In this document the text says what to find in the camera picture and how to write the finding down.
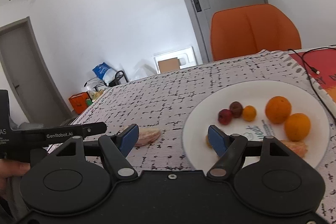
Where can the patterned white tablecloth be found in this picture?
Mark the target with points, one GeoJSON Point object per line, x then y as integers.
{"type": "Point", "coordinates": [183, 104]}

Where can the orange cardboard box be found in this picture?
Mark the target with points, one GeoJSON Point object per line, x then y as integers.
{"type": "Point", "coordinates": [80, 102]}

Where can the dark red plum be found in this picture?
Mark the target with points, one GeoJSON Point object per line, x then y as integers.
{"type": "Point", "coordinates": [236, 109]}
{"type": "Point", "coordinates": [225, 116]}

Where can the white foam packaging board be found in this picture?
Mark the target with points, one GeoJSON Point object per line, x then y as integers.
{"type": "Point", "coordinates": [175, 60]}

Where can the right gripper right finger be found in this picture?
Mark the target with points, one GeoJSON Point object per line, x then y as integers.
{"type": "Point", "coordinates": [229, 148]}

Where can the black metal rack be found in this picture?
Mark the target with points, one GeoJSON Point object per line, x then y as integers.
{"type": "Point", "coordinates": [96, 85]}

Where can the large orange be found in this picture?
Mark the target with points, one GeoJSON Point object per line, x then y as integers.
{"type": "Point", "coordinates": [278, 109]}

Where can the red orange placemat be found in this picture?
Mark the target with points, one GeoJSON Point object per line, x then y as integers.
{"type": "Point", "coordinates": [320, 64]}

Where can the small tangerine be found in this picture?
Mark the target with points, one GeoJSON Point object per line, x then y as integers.
{"type": "Point", "coordinates": [249, 113]}

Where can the person's left hand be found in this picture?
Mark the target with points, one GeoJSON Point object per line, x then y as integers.
{"type": "Point", "coordinates": [10, 168]}

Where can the peeled grapefruit segment short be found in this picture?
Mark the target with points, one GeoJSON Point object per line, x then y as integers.
{"type": "Point", "coordinates": [298, 147]}

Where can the orange chair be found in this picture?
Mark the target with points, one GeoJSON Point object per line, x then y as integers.
{"type": "Point", "coordinates": [250, 29]}

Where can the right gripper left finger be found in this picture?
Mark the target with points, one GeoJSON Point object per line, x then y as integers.
{"type": "Point", "coordinates": [114, 150]}

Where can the green-brown kiwi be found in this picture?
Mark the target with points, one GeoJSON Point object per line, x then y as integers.
{"type": "Point", "coordinates": [208, 142]}

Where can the white ceramic plate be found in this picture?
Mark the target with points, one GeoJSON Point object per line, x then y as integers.
{"type": "Point", "coordinates": [256, 94]}

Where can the peeled grapefruit segment long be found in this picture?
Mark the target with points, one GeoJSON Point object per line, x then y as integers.
{"type": "Point", "coordinates": [148, 135]}

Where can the blue white plastic bag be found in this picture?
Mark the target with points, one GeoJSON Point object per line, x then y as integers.
{"type": "Point", "coordinates": [104, 72]}

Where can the medium orange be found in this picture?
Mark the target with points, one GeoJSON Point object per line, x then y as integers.
{"type": "Point", "coordinates": [297, 127]}

